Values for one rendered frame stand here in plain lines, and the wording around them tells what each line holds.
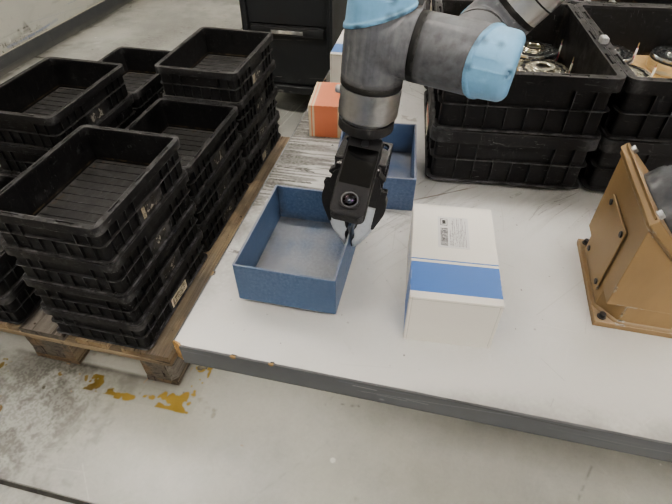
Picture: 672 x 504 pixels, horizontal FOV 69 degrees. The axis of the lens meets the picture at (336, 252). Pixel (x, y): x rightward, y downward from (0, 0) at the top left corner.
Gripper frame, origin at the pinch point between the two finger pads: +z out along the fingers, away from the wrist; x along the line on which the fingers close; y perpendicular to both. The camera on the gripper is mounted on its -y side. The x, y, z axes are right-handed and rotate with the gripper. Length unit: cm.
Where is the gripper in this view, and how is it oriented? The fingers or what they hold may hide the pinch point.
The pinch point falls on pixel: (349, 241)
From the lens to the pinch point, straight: 74.0
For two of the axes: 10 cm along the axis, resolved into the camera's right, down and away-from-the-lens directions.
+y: 2.5, -6.6, 7.1
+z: -0.7, 7.1, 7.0
